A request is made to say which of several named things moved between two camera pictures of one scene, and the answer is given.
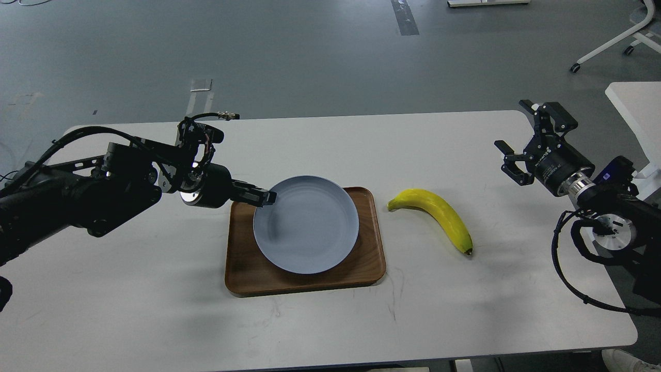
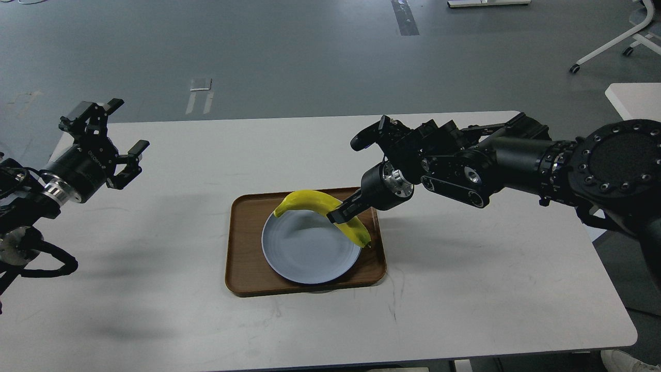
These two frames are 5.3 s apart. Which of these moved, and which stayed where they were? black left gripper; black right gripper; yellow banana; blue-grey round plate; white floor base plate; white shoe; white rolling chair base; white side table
Moved: black right gripper; black left gripper; blue-grey round plate; yellow banana
Stayed: white rolling chair base; white side table; white shoe; white floor base plate
